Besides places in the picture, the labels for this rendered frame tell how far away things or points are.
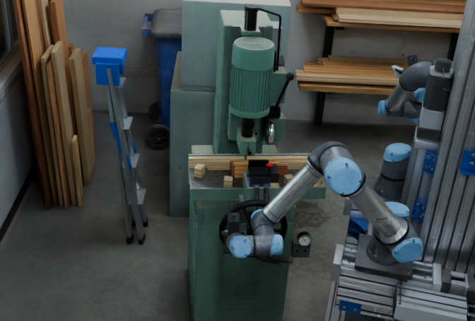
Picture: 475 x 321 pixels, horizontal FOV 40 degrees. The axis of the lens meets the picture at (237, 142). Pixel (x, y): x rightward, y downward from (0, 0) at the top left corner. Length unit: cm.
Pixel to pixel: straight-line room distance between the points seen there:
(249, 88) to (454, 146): 84
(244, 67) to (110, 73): 101
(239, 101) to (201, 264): 80
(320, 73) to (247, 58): 224
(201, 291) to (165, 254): 78
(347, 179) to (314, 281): 166
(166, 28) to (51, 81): 101
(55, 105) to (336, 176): 221
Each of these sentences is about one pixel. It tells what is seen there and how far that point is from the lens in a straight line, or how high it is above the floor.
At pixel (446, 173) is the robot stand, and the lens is 268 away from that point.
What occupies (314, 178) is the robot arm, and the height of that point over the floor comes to 120.
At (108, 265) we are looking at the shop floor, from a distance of 387.
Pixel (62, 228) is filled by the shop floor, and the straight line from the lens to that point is 419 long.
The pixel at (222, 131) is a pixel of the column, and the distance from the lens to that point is 310.
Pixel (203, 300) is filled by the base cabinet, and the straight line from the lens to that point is 323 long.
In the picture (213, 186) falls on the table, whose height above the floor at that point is 90.
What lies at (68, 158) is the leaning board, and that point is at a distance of 420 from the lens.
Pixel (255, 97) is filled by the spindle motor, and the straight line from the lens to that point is 275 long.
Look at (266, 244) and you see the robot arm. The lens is 238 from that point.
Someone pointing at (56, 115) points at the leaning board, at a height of 65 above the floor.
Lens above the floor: 243
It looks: 28 degrees down
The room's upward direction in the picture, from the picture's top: 4 degrees clockwise
